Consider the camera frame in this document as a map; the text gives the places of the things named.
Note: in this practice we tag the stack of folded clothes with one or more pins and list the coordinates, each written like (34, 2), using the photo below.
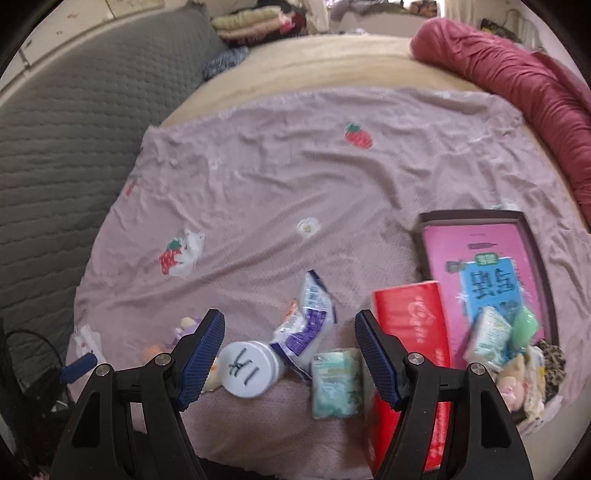
(258, 23)

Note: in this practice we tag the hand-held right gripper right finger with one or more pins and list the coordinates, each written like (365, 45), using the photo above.
(378, 364)

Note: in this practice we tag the green white tissue pack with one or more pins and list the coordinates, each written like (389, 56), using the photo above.
(334, 385)
(487, 339)

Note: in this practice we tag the red bolster pillow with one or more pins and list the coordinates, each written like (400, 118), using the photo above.
(508, 78)

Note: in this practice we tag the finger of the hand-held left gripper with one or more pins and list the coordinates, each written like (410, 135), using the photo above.
(78, 368)

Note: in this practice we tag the brown tray with pink print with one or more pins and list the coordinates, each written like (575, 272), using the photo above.
(466, 244)

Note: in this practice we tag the beige bed sheet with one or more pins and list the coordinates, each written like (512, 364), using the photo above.
(323, 64)

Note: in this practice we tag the white lidded pill bottle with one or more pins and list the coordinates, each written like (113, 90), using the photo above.
(247, 369)

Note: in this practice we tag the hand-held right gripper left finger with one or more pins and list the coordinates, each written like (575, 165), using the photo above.
(203, 360)

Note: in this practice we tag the grey quilted cover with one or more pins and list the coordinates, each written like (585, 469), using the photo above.
(83, 115)

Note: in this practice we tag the leopard print scrunchie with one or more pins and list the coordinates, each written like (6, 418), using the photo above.
(554, 364)

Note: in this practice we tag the cream teddy bear plush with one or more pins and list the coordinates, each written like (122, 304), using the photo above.
(512, 383)

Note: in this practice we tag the pink strawberry print blanket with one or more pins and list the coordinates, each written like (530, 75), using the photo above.
(300, 175)

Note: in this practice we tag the blue patterned cloth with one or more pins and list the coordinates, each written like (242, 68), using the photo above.
(226, 62)

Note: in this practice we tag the green sponge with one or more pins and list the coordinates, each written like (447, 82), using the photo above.
(524, 330)

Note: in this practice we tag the red tissue package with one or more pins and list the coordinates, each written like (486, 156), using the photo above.
(415, 314)

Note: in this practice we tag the white floral scrunchie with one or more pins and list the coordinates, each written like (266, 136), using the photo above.
(535, 387)

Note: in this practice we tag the purple white foil packet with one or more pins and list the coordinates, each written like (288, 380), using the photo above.
(309, 323)

